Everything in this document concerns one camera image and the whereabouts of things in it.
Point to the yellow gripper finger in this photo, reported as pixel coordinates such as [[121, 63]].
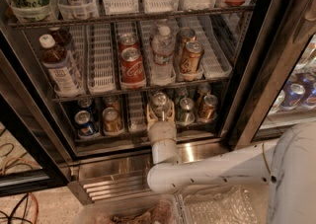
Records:
[[150, 116], [171, 112]]

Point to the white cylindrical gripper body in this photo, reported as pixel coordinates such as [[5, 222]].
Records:
[[162, 132]]

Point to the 7up can bottom shelf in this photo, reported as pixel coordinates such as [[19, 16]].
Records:
[[160, 104]]

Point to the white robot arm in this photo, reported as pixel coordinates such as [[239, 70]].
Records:
[[286, 164]]

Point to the front green soda can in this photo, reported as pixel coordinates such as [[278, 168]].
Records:
[[184, 113]]

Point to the green soda can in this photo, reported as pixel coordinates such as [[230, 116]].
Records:
[[179, 94], [184, 113]]

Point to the empty white tray bottom shelf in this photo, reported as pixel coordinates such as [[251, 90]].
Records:
[[136, 112]]

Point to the rear green soda can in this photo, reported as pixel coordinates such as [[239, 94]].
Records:
[[179, 94]]

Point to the front gold can bottom right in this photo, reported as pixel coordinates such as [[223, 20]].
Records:
[[207, 107]]

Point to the gold can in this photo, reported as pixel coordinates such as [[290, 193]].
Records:
[[112, 102], [202, 90], [207, 107], [112, 123]]

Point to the front gold can bottom left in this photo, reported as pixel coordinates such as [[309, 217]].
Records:
[[112, 123]]

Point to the rear gold can bottom right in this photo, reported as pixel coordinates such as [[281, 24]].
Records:
[[202, 90]]

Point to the rear gold can bottom left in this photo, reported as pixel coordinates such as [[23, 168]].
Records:
[[112, 102]]

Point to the front red coca-cola can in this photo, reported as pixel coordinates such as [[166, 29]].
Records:
[[132, 69]]

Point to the red coca-cola can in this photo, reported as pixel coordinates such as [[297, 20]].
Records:
[[132, 69], [127, 41]]

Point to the front gold can middle shelf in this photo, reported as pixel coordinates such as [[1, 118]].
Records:
[[192, 53]]

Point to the gold can shelf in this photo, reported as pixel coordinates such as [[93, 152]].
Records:
[[184, 35], [192, 53]]

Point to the front blue pepsi can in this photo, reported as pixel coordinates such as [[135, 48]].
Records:
[[85, 124]]

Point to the blue pepsi can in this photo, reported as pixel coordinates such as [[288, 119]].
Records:
[[85, 124], [88, 104]]

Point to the rear blue pepsi can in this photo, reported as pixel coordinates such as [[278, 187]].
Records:
[[88, 104]]

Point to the steel fridge bottom grille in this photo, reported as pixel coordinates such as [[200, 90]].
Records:
[[115, 178]]

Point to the empty white tray middle shelf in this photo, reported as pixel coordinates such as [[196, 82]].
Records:
[[100, 59]]

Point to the rear red coca-cola can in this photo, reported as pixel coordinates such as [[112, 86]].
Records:
[[127, 41]]

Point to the rear gold can middle shelf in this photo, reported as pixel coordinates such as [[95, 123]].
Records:
[[184, 35]]

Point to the right fridge glass door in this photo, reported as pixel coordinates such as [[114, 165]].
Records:
[[279, 31]]

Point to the pepsi can behind right door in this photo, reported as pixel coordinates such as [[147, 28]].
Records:
[[293, 94]]

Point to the left open fridge door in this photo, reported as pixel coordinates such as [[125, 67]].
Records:
[[31, 117]]

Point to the clear water bottle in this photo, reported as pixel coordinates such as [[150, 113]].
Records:
[[163, 45]]

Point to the left clear plastic bin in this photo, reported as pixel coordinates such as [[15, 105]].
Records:
[[146, 209]]

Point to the clear plastic bin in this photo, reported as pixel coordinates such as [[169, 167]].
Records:
[[258, 195], [146, 209]]

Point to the right clear plastic bin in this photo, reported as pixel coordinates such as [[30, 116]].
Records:
[[258, 195]]

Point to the bubble wrap sheet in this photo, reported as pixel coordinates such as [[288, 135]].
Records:
[[220, 205]]

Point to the front iced tea bottle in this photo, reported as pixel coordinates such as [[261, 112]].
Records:
[[61, 67]]

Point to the iced tea bottle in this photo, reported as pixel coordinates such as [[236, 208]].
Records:
[[63, 37], [61, 67]]

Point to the rear iced tea bottle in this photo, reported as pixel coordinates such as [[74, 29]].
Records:
[[63, 37]]

